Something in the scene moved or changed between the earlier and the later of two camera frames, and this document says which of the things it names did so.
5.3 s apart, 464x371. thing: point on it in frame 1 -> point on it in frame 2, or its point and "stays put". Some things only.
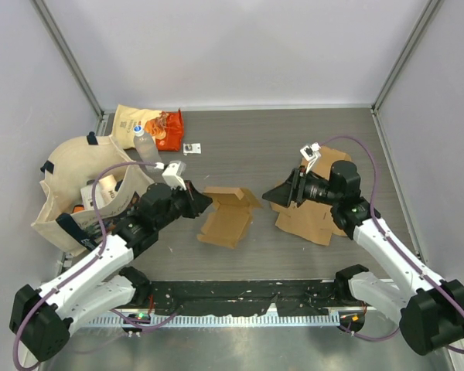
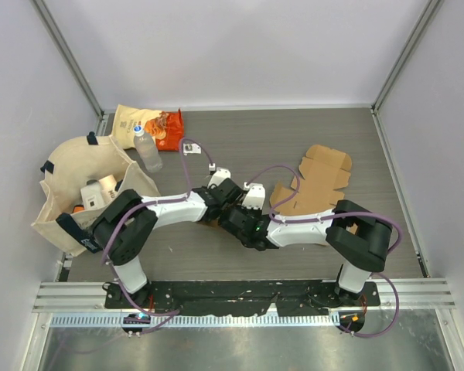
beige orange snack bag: x=167 y=127 stays put
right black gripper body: x=314 y=188 -> x=254 y=213
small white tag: x=188 y=148 stays put
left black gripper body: x=180 y=199 -> x=212 y=188
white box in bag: x=87 y=197 stays put
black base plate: x=250 y=297 stays put
